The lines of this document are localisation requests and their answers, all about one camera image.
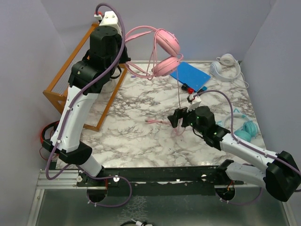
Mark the teal cat-ear headphones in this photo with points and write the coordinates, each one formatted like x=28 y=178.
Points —
x=248 y=128

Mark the red black marker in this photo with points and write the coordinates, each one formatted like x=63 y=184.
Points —
x=186 y=88

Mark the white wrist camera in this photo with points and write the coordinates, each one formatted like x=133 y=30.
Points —
x=108 y=19
x=194 y=101

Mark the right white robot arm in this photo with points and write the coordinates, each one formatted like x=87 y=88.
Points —
x=276 y=172

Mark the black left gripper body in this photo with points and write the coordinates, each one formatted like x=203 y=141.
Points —
x=114 y=58

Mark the wooden tiered shelf rack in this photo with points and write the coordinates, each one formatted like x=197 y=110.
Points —
x=81 y=74

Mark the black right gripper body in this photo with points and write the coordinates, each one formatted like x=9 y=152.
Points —
x=190 y=119

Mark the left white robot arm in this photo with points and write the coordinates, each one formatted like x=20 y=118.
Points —
x=66 y=138

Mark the blue notebook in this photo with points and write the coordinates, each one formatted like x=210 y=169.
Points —
x=191 y=76

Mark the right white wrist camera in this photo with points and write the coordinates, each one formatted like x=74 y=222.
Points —
x=194 y=101

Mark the red black headphones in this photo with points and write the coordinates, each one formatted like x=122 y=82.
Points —
x=52 y=126

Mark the blue black marker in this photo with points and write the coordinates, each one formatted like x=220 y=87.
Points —
x=202 y=89

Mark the white headphones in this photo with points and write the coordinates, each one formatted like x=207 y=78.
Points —
x=227 y=61

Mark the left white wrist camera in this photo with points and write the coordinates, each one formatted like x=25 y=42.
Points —
x=108 y=19

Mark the black front mounting rail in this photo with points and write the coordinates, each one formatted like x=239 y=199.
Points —
x=157 y=181

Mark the pink cat-ear headphones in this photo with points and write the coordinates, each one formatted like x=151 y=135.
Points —
x=155 y=68

